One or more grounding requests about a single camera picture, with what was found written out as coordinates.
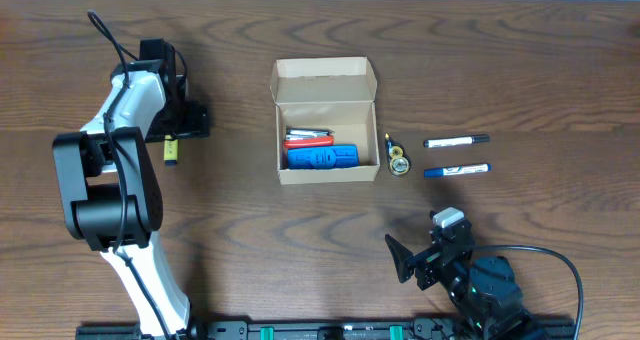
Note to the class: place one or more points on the brown cardboard box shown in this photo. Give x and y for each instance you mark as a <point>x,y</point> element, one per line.
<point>335,94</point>

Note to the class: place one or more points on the blue capped white marker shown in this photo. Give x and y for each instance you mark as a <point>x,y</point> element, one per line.
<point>457,170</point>

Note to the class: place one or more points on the yellow highlighter pen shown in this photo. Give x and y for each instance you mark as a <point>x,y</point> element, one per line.
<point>171,151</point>

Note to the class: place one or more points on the black capped white marker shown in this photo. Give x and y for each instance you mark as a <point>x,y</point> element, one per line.
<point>456,141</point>

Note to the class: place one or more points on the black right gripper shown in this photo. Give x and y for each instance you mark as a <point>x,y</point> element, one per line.
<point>406,262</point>

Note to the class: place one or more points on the blue plastic staple remover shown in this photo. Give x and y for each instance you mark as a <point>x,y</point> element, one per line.
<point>324,157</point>

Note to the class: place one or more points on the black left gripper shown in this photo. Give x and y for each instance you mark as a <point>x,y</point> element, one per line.
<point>198,122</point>

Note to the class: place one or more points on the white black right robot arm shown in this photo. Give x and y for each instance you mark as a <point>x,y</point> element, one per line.
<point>484,290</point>

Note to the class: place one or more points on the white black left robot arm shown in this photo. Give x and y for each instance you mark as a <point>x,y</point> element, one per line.
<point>110,195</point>

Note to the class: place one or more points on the red stapler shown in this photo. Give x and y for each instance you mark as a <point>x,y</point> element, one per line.
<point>296,138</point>

